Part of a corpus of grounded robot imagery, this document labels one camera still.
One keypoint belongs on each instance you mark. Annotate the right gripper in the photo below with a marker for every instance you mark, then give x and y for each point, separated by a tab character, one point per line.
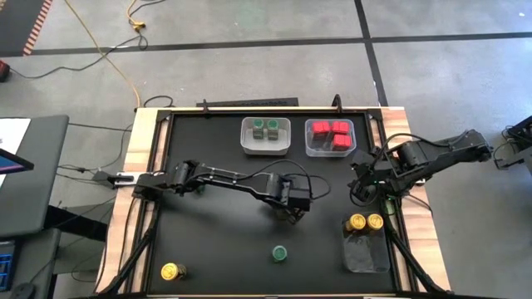
367	182

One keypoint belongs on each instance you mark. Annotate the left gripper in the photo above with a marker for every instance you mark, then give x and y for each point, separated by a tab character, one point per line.
280	202

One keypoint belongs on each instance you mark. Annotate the red-lid spice tin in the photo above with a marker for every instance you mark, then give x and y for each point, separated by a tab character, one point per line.
321	127
342	142
340	126

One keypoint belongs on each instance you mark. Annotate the green-lid glass spice jar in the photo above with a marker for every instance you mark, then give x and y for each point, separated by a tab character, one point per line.
258	124
200	190
279	253
272	124

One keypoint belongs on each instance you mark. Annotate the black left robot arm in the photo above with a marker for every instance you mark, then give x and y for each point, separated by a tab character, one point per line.
232	182

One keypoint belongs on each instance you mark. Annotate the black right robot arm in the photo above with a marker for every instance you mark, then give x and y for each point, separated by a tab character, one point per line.
432	155

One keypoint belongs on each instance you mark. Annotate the clear bin top middle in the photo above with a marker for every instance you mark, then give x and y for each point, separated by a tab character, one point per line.
266	147

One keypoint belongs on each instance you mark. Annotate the clear plastic bin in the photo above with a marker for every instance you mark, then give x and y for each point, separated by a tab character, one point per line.
365	257
316	151

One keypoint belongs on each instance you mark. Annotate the black power strip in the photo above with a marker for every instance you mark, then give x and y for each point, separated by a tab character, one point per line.
249	102

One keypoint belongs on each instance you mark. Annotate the black desk base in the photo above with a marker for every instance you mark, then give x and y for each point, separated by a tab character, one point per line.
75	222

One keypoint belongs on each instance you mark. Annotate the gray side desk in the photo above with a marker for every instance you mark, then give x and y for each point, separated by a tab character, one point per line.
37	187

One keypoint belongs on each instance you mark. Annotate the gray cabinet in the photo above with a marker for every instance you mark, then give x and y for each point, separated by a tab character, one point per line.
37	257

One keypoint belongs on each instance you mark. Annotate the tablet with lit screen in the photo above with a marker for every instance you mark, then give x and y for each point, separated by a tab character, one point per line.
10	163

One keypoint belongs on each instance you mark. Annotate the white paper sheet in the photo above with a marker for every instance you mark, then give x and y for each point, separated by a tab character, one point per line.
12	133

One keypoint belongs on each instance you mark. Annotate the red floor device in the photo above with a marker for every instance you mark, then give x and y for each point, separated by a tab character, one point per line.
3	70

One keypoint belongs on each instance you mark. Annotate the black mat orange striped edge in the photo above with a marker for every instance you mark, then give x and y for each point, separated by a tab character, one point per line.
16	25

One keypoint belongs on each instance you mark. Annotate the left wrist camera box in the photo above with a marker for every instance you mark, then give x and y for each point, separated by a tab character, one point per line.
301	199

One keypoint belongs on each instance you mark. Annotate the black silver side bracket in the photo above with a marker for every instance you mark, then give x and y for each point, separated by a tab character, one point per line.
108	179

